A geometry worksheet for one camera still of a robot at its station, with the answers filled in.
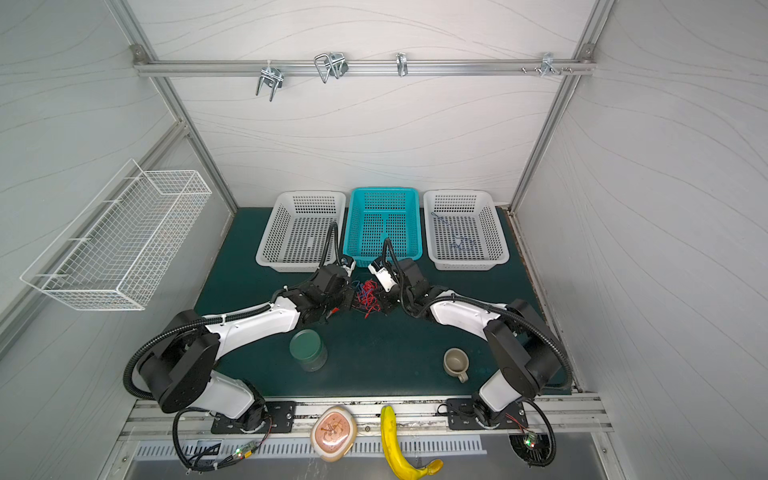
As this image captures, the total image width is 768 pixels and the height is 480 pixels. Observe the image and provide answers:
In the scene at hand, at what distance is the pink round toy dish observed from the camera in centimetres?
68

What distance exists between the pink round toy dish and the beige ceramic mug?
0.92ft

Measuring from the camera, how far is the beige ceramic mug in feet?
2.57
